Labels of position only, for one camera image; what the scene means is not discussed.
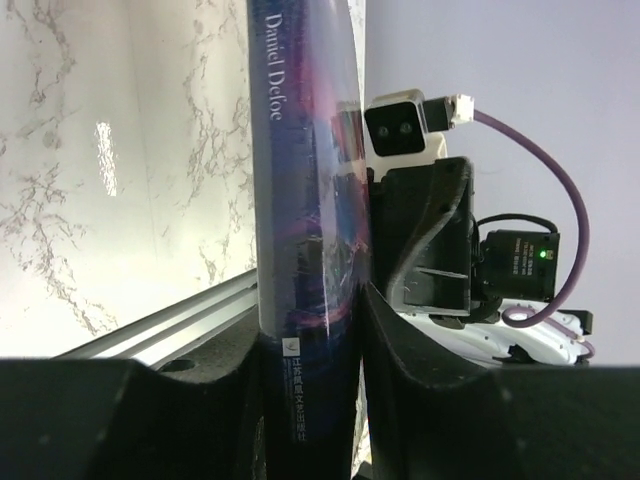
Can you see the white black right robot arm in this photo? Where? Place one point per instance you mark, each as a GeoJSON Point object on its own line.
{"type": "Point", "coordinates": [514, 265]}

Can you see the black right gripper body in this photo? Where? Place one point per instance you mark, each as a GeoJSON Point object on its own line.
{"type": "Point", "coordinates": [422, 232]}

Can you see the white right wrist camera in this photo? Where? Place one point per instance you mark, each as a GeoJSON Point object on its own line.
{"type": "Point", "coordinates": [408, 129]}

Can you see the purple Robinson Crusoe book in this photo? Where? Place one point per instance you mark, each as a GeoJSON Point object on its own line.
{"type": "Point", "coordinates": [312, 231]}

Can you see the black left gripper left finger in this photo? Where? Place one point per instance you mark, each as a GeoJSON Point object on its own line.
{"type": "Point", "coordinates": [199, 417]}

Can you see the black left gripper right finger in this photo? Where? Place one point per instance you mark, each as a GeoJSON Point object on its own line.
{"type": "Point", "coordinates": [434, 415]}

